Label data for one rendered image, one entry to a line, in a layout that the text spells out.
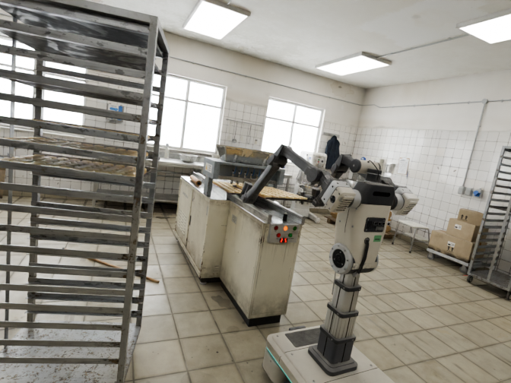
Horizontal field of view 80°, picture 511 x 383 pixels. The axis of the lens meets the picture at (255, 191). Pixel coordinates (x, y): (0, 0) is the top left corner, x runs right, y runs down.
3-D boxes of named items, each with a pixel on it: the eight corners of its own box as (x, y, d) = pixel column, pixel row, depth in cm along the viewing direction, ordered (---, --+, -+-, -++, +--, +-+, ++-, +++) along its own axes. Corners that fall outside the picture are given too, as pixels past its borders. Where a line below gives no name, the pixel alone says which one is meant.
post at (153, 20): (124, 383, 151) (159, 19, 124) (122, 387, 148) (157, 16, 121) (117, 383, 150) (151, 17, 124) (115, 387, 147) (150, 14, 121)
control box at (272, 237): (266, 241, 220) (269, 223, 218) (293, 241, 231) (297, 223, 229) (268, 242, 217) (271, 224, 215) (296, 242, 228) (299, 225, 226)
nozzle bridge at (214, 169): (200, 191, 297) (204, 156, 292) (265, 195, 329) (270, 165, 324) (209, 199, 268) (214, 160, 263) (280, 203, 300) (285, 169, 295)
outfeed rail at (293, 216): (217, 178, 403) (217, 174, 402) (219, 179, 404) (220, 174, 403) (301, 225, 226) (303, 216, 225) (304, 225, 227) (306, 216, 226)
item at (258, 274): (217, 285, 290) (230, 194, 276) (249, 283, 306) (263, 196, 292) (245, 330, 228) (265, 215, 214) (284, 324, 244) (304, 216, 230)
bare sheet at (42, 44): (160, 74, 166) (160, 71, 166) (148, 56, 127) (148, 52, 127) (38, 52, 154) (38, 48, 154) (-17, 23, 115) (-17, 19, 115)
